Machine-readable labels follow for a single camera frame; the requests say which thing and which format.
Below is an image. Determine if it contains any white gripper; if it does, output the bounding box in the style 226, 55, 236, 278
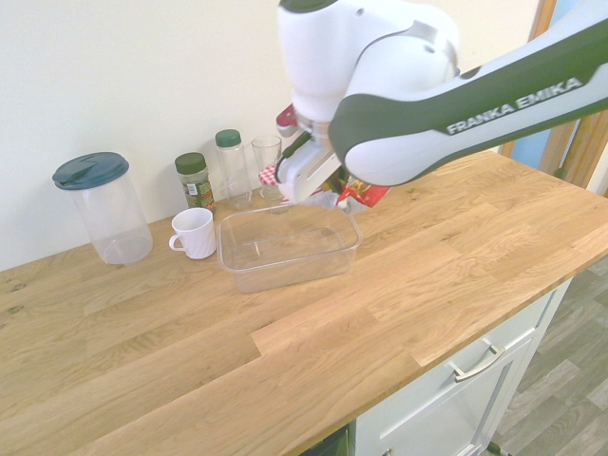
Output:
276, 139, 351, 205

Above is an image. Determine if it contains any red chip bag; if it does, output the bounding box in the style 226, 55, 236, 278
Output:
331, 179, 392, 213

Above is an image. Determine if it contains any clear rectangular plastic container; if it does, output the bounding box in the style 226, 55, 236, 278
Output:
217, 197, 365, 295

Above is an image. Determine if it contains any glass jar red checkered lid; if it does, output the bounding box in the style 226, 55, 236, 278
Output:
257, 163, 286, 215

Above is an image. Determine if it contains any clear drinking glass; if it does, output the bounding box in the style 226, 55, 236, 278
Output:
251, 135, 284, 173

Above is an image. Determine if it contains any tall clear bottle green lid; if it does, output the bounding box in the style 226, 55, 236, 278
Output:
214, 128, 254, 211

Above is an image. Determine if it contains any spice jar dark green lid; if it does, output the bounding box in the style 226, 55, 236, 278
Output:
174, 151, 219, 215

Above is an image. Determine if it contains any white ribbed mug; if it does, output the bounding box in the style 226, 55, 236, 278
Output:
168, 206, 219, 260

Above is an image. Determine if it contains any clear canister with blue lid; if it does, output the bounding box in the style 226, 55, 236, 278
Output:
51, 151, 154, 265

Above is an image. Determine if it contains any white cabinet drawer front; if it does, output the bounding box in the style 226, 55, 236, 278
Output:
355, 279, 574, 456

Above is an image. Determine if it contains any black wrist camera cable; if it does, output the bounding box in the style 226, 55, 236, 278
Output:
274, 132, 313, 184

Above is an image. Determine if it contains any red and white wrist camera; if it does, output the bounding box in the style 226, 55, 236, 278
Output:
275, 104, 301, 140

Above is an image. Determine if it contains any silver drawer handle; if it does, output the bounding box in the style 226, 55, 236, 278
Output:
448, 344, 505, 384

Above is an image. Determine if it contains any wooden door frame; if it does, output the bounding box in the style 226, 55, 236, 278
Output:
498, 0, 608, 200

